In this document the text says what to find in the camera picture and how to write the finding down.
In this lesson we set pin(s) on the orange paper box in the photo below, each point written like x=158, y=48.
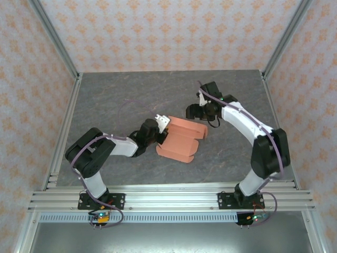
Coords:
x=181, y=142

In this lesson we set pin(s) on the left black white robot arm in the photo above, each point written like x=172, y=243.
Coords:
x=89, y=158

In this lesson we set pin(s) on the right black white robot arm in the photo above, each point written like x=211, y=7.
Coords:
x=271, y=155

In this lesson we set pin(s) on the grey metal sheet panel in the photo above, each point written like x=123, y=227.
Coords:
x=168, y=237

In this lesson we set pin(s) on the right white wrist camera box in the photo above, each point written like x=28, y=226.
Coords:
x=202, y=99

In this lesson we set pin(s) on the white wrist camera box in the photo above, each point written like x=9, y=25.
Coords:
x=162, y=120
x=202, y=99

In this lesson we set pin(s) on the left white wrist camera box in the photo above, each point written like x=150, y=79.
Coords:
x=162, y=120

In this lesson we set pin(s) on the aluminium table side rail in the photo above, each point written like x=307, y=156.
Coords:
x=71, y=110
x=273, y=110

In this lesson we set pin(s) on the aluminium base rail beam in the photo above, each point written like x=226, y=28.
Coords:
x=171, y=201

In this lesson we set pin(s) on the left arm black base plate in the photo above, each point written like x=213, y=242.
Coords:
x=118, y=200

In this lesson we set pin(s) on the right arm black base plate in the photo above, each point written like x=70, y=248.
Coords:
x=223, y=201

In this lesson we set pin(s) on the aluminium frame post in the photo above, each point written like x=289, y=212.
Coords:
x=287, y=37
x=52, y=37

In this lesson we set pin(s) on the aluminium frame leg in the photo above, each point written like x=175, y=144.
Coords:
x=314, y=234
x=26, y=234

